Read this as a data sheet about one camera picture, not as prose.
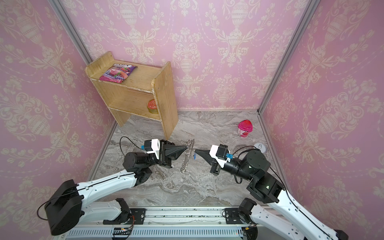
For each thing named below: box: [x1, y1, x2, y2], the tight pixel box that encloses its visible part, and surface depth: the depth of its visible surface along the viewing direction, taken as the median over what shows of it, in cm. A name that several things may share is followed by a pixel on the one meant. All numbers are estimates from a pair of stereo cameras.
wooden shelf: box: [85, 51, 179, 140], surface depth 87 cm
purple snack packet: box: [99, 64, 138, 83], surface depth 77 cm
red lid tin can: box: [146, 99, 159, 114], surface depth 92 cm
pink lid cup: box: [237, 119, 253, 138], surface depth 101 cm
